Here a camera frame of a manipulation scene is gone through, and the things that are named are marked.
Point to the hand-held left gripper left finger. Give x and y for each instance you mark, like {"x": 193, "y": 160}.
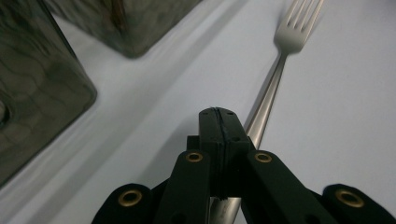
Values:
{"x": 193, "y": 186}

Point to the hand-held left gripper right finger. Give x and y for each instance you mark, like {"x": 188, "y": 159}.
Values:
{"x": 267, "y": 186}

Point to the smoky clear plastic bin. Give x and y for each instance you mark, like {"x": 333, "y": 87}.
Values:
{"x": 37, "y": 93}
{"x": 146, "y": 21}

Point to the silver metal fork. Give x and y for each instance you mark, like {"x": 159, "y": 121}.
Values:
{"x": 289, "y": 34}

